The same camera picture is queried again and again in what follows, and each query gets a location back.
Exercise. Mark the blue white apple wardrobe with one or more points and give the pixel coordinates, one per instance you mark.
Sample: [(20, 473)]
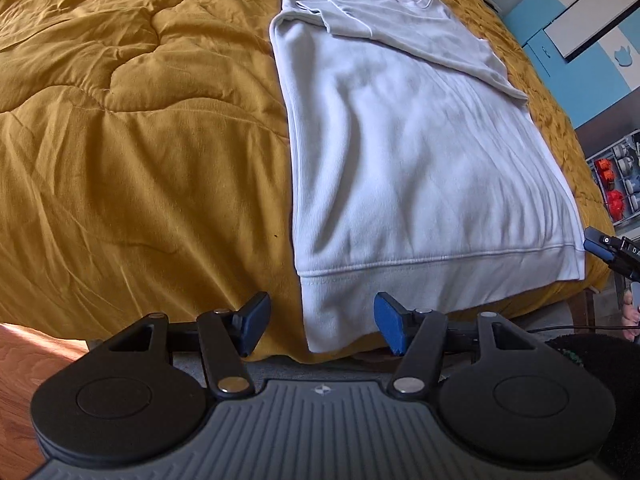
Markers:
[(585, 51)]

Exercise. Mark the white Nevada sweatshirt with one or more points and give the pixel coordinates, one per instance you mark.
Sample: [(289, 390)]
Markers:
[(416, 167)]

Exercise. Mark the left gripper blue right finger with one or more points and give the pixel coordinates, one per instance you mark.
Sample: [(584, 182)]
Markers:
[(397, 325)]

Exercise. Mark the shoe rack with shoes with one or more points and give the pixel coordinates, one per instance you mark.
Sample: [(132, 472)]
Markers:
[(615, 169)]

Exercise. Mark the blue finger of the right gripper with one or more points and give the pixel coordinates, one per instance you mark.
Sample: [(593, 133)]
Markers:
[(596, 237), (601, 247)]

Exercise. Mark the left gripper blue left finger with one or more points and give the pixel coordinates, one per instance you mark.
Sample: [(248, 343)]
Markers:
[(249, 323)]

